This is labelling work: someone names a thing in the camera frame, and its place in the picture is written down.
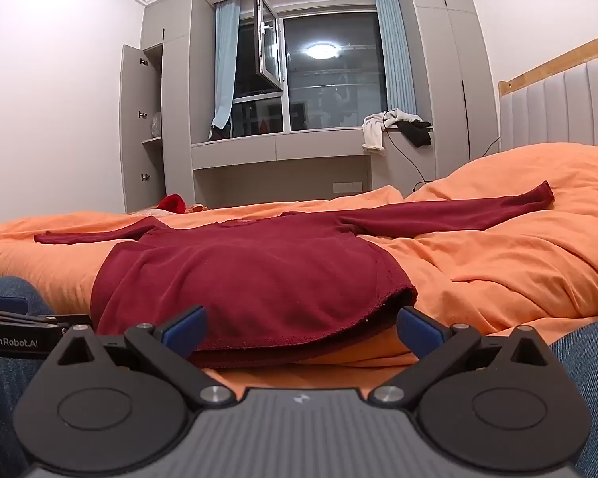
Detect grey window sill cabinet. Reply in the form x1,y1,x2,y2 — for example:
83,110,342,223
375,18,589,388
190,127,434,197

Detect person's left leg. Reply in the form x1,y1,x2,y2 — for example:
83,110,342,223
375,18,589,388
0,276,61,478

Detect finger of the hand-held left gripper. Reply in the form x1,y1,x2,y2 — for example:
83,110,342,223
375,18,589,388
0,293,33,315

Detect person's right leg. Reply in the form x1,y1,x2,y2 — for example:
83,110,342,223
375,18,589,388
548,315,598,478

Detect orange bed blanket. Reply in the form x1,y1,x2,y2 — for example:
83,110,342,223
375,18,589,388
0,143,598,394

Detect person's leg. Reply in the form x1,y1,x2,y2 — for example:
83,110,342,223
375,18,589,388
548,315,598,478
0,276,61,478

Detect black garment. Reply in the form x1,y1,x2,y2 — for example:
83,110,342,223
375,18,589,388
396,118,433,148

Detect pleated light blue curtain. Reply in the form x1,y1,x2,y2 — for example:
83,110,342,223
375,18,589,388
373,0,419,120

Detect dark red sweater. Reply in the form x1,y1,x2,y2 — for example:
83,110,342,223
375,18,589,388
34,180,555,369

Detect red knit hat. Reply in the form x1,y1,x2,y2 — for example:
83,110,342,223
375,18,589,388
158,194,187,214

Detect window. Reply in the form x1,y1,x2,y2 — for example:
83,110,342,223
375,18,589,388
232,7,387,135

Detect tall grey closed wardrobe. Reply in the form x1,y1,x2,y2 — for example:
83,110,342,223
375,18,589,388
401,0,502,185

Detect grey wardrobe with open door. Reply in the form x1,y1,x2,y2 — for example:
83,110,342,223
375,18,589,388
120,0,195,212

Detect open window sash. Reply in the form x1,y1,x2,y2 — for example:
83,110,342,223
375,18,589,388
253,0,286,91

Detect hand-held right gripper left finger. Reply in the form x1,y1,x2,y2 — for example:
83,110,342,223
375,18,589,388
45,305,237,406

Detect black cable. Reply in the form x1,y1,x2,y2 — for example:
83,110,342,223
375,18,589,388
385,110,502,194

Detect grey padded wooden headboard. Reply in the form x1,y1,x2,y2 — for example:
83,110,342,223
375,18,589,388
498,30,598,153

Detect white garment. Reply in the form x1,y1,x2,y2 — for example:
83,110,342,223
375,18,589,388
362,108,422,153

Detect plain light blue curtain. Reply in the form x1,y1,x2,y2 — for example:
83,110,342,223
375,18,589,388
210,0,241,130

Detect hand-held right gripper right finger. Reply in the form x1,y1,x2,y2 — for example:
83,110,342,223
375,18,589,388
369,306,554,406

